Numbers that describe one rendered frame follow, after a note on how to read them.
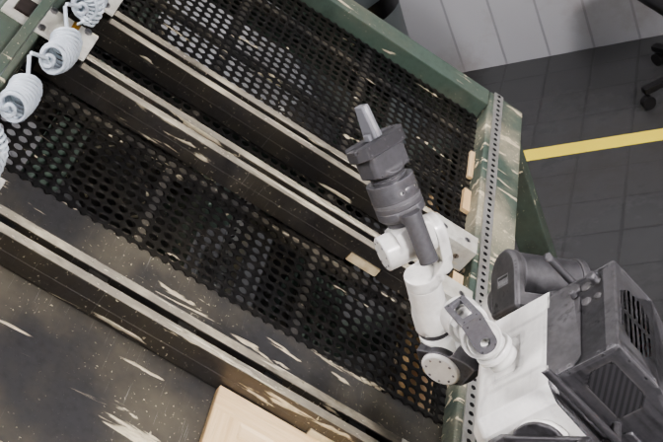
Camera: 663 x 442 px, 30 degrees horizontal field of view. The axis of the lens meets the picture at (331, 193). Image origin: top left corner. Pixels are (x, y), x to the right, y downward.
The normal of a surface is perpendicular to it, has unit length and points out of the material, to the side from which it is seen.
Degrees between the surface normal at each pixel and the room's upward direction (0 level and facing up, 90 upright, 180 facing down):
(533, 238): 90
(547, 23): 90
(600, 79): 0
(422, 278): 7
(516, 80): 0
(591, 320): 23
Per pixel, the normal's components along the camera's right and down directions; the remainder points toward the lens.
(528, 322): -0.67, -0.66
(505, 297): -0.94, -0.14
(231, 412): 0.54, -0.64
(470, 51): -0.24, 0.59
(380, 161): 0.62, -0.04
